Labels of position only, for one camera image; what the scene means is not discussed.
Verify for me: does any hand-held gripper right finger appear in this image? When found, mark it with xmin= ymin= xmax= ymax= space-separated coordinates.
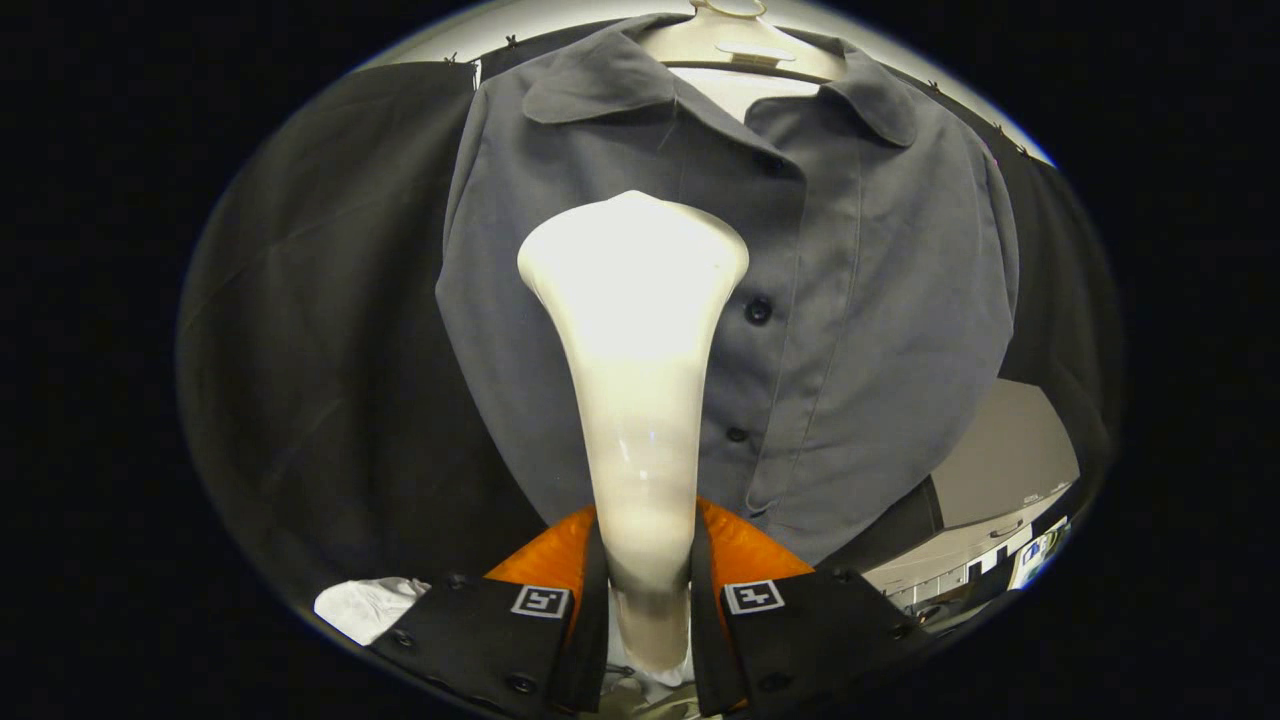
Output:
xmin=692 ymin=497 xmax=931 ymax=717

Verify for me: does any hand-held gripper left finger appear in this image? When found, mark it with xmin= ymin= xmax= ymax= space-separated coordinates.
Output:
xmin=370 ymin=505 xmax=609 ymax=719

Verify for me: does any white garment steamer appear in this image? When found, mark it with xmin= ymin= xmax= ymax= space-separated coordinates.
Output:
xmin=517 ymin=190 xmax=751 ymax=676

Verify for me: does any grey button shirt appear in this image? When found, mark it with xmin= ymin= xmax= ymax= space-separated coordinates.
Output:
xmin=435 ymin=12 xmax=1021 ymax=566

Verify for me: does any cream clothes hanger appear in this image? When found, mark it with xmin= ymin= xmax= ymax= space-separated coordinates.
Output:
xmin=640 ymin=0 xmax=849 ymax=83

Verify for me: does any white crumpled cloth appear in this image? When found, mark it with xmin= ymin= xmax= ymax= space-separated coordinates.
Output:
xmin=314 ymin=577 xmax=431 ymax=647

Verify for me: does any white side desk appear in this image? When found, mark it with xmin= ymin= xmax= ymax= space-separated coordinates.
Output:
xmin=1010 ymin=515 xmax=1071 ymax=591

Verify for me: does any grey cabinet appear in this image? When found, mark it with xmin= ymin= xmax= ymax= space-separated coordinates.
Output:
xmin=862 ymin=378 xmax=1081 ymax=611

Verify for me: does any white inner cloth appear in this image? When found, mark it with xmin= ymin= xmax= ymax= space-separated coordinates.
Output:
xmin=668 ymin=67 xmax=821 ymax=123

